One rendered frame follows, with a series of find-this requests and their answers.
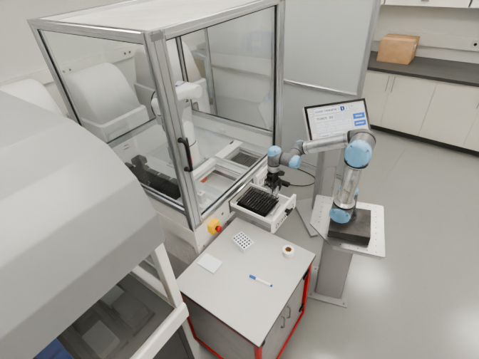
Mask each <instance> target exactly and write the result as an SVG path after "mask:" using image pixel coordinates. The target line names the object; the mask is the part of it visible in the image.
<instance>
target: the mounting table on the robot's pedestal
mask: <svg viewBox="0 0 479 359"><path fill-rule="evenodd" d="M333 201H334V197H327V196H322V195H317V196H316V199H315V203H314V208H313V212H312V216H311V221H310V225H311V226H312V227H313V228H314V229H315V230H316V232H317V233H318V234H319V235H320V236H321V237H322V238H323V239H324V240H325V241H326V243H327V244H328V245H329V246H332V247H333V249H335V250H338V251H344V252H348V253H351V254H357V255H360V256H366V257H370V258H373V259H379V260H380V259H381V258H384V257H385V239H384V218H383V206H380V205H375V204H367V203H363V202H357V203H356V208H360V209H369V210H371V239H370V242H369V245H366V244H360V243H356V242H352V241H347V240H343V239H337V238H333V237H329V236H327V235H328V234H324V233H320V232H319V227H320V223H321V216H322V212H323V208H324V204H330V205H332V203H333Z"/></svg>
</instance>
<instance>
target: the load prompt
mask: <svg viewBox="0 0 479 359"><path fill-rule="evenodd" d="M348 110H349V104H347V105H338V106H332V107H327V108H318V109H313V111H314V115H323V114H329V113H337V112H343V111H348Z"/></svg>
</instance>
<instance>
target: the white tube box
mask: <svg viewBox="0 0 479 359"><path fill-rule="evenodd" d="M231 240H232V243H233V244H234V245H235V246H236V247H237V248H238V249H239V250H240V251H242V252H243V253H244V254H245V253H246V252H248V251H249V250H250V249H252V248H253V247H254V242H253V241H252V243H250V241H251V239H250V238H249V237H248V236H247V235H245V234H244V233H243V232H242V231H241V232H240V233H238V234H236V235H235V236H233V237H232V238H231Z"/></svg>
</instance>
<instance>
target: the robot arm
mask: <svg viewBox="0 0 479 359"><path fill-rule="evenodd" d="M375 145H376V136H375V135H374V133H373V132H371V131H370V130H368V129H363V128H360V129H355V130H349V131H347V133H344V134H340V135H334V136H330V137H323V138H319V139H315V140H310V141H306V142H305V141H303V140H298V141H296V142H295V143H294V144H293V146H292V148H291V149H290V151H288V153H285V152H281V148H280V147H278V146H271V147H269V149H268V154H267V169H268V173H267V178H266V179H265V180H264V186H266V185H267V186H268V187H269V188H268V190H267V192H271V194H273V191H274V190H275V192H274V195H275V196H277V195H278V193H279V191H280V189H281V188H282V182H281V179H280V177H279V176H284V173H285V172H284V171H282V170H280V165H284V166H287V167H290V168H295V169H297V168H299V166H300V164H301V161H302V158H301V156H302V155H306V154H311V153H315V152H323V151H327V150H335V149H339V148H344V147H346V150H345V154H344V157H345V158H344V163H345V164H346V166H345V170H344V174H343V177H342V181H341V185H339V188H338V193H337V195H336V196H335V197H334V201H333V203H332V206H331V209H330V210H329V216H330V217H331V218H332V219H333V220H334V221H335V222H338V223H342V224H343V223H352V222H354V221H355V220H356V218H357V210H356V203H357V198H358V194H359V189H358V185H359V181H360V179H361V174H362V172H363V169H365V168H367V167H368V165H369V161H370V159H371V156H372V152H373V150H374V147H375ZM265 182H266V184H265Z"/></svg>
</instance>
